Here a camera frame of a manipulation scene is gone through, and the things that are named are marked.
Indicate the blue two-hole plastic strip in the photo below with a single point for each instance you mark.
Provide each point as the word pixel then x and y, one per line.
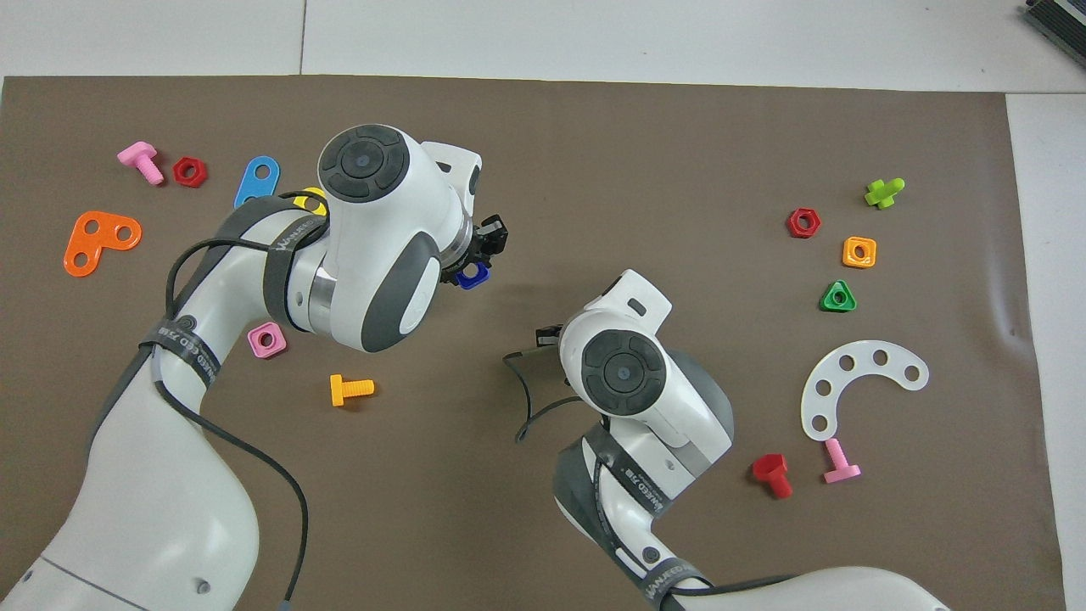
pixel 254 182

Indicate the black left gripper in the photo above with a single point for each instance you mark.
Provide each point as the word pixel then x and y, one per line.
pixel 490 236

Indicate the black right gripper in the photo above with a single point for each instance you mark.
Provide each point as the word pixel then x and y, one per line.
pixel 549 336

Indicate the white curved plastic strip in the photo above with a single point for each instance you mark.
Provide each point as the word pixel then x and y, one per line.
pixel 814 407

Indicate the pink square plastic nut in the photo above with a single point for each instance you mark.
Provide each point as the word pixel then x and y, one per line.
pixel 257 340

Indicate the blue square plastic nut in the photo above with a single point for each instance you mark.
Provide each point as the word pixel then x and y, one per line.
pixel 477 278

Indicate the orange angled plastic bracket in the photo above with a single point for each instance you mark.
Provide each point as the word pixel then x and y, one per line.
pixel 89 233

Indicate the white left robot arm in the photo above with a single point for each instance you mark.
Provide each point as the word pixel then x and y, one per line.
pixel 373 229

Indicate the red hexagonal plastic nut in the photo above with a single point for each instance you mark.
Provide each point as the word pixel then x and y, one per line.
pixel 190 172
pixel 794 224

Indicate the brown table mat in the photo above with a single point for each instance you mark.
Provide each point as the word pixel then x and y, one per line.
pixel 543 153

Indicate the yellow three-hole plastic strip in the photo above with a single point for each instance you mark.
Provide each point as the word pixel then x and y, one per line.
pixel 316 193

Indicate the orange square plastic nut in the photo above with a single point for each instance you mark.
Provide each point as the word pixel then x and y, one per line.
pixel 850 253

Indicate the black ribbed electronics box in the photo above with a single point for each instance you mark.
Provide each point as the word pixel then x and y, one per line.
pixel 1060 17

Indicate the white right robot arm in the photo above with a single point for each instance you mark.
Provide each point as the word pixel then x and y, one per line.
pixel 628 373

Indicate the orange plastic screw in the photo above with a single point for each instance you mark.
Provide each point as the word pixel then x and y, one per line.
pixel 349 389

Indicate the red plastic screw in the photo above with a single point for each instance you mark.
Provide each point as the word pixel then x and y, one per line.
pixel 770 467

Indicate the lime cross-head plastic screw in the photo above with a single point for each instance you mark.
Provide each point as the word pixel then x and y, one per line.
pixel 882 193

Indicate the pink plastic screw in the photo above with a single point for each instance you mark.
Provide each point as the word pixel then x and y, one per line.
pixel 840 467
pixel 144 161

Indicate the green triangular plastic nut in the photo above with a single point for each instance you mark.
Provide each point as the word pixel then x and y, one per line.
pixel 829 300

